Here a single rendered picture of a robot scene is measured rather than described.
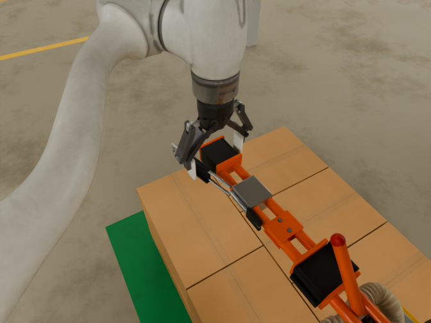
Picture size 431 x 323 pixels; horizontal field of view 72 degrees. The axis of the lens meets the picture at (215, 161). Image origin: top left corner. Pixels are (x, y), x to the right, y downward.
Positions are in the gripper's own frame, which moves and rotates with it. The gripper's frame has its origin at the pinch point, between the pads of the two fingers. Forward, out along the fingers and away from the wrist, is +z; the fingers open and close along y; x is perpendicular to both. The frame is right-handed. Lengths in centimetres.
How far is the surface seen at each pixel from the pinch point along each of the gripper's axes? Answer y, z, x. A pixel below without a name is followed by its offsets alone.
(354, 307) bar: 0.4, -1.5, -41.5
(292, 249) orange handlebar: -0.7, -0.8, -27.7
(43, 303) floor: -80, 127, 58
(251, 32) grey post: 202, 109, 225
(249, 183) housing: 2.1, -1.3, -10.9
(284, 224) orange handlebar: 1.5, -1.2, -23.0
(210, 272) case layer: -2, 73, 1
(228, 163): 1.3, -1.5, -3.4
